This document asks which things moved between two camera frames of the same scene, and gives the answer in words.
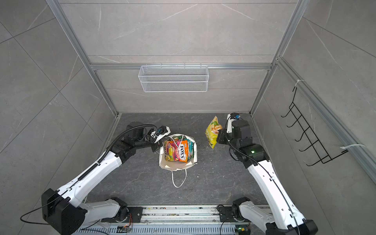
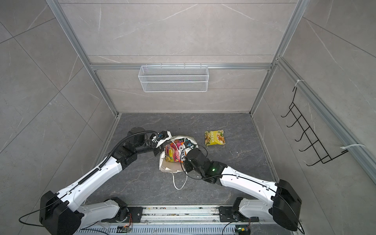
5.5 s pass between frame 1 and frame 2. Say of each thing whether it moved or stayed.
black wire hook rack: stayed
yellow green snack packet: moved
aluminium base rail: stayed
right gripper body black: moved
